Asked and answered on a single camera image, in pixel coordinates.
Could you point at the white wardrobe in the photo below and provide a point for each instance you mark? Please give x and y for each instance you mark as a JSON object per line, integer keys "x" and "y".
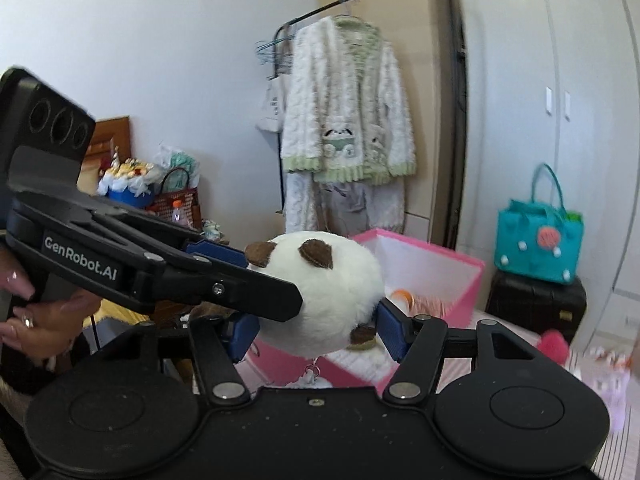
{"x": 590, "y": 35}

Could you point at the woven basket bag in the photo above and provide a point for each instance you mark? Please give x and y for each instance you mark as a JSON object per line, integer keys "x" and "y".
{"x": 170, "y": 200}

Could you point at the white tote bag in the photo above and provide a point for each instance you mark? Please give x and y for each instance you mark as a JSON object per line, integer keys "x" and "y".
{"x": 272, "y": 105}

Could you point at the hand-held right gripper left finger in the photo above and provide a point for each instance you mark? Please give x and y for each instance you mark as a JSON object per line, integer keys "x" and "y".
{"x": 245, "y": 335}

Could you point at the purple plush toy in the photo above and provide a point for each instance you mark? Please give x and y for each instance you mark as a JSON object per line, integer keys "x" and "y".
{"x": 617, "y": 385}

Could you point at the black clothes rack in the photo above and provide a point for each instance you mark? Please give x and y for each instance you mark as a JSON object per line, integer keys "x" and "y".
{"x": 460, "y": 110}

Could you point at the pink cardboard box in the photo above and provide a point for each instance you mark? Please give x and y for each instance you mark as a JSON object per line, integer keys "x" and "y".
{"x": 465, "y": 290}

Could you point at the flower bouquet in blue bucket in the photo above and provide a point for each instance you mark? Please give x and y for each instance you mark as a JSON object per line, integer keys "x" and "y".
{"x": 125, "y": 177}

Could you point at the orange-capped plastic bottle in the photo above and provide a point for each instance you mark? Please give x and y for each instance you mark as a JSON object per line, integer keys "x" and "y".
{"x": 180, "y": 215}

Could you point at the white and green fluffy cardigan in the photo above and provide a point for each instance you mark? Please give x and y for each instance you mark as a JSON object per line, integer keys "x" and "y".
{"x": 310, "y": 110}

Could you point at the wooden headboard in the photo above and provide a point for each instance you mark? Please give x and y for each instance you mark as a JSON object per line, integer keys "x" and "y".
{"x": 112, "y": 135}

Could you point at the teal felt tote bag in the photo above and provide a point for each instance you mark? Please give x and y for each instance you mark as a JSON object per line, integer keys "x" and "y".
{"x": 530, "y": 240}

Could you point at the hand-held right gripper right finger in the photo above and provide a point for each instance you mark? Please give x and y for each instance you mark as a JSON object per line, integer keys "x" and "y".
{"x": 392, "y": 330}

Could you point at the black suitcase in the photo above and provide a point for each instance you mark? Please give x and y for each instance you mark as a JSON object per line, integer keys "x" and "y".
{"x": 530, "y": 305}

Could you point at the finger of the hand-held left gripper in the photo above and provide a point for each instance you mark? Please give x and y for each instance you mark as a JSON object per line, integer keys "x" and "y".
{"x": 240, "y": 290}
{"x": 220, "y": 254}

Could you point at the pink floral scrunchie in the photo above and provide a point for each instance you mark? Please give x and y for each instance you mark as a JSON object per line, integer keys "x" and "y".
{"x": 430, "y": 306}

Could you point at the striped table cloth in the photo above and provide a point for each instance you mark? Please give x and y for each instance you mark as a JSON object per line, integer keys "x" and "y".
{"x": 622, "y": 455}

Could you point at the beige wooden cabinet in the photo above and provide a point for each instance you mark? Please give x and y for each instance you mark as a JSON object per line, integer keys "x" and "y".
{"x": 425, "y": 35}

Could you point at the white and green plastic bag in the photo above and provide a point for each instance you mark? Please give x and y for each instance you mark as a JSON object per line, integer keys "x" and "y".
{"x": 182, "y": 160}

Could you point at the person's left hand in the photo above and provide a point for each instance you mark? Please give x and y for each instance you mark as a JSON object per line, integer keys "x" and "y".
{"x": 50, "y": 320}

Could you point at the pink fluffy pompom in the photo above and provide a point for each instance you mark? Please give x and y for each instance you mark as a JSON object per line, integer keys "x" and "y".
{"x": 554, "y": 347}

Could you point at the white panda plush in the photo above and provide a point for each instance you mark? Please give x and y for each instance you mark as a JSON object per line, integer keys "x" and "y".
{"x": 325, "y": 295}

